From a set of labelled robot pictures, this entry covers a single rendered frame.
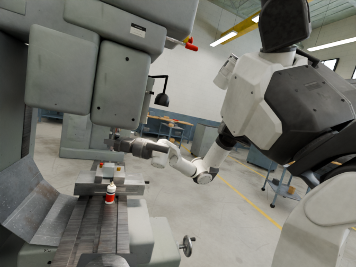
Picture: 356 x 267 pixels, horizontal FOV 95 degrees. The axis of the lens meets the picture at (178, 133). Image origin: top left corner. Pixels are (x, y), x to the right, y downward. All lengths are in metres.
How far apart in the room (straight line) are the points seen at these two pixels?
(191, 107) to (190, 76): 1.42
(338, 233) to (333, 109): 0.27
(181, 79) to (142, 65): 7.09
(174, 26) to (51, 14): 0.39
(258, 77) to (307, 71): 0.14
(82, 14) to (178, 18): 0.32
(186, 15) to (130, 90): 0.35
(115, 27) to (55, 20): 0.18
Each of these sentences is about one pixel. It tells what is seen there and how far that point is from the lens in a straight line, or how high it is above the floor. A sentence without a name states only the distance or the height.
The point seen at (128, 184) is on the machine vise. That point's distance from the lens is 0.98.
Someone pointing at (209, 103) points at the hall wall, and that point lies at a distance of 8.36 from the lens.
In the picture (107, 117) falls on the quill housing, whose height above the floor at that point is 1.35.
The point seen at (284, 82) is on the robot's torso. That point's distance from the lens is 0.50.
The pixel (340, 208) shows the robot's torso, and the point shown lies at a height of 1.33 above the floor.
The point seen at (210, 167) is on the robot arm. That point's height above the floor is 1.20.
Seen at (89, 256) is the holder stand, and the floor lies 1.10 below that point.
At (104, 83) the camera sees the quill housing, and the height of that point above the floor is 1.47.
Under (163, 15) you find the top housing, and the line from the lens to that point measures 0.73.
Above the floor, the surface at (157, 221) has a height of 0.71.
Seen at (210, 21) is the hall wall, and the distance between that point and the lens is 8.87.
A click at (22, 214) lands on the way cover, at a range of 0.92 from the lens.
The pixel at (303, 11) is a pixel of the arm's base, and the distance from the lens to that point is 0.51.
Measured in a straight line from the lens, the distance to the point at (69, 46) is 0.69.
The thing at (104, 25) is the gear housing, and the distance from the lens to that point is 0.70.
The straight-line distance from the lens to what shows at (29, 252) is 0.90.
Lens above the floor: 1.45
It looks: 9 degrees down
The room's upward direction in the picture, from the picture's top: 13 degrees clockwise
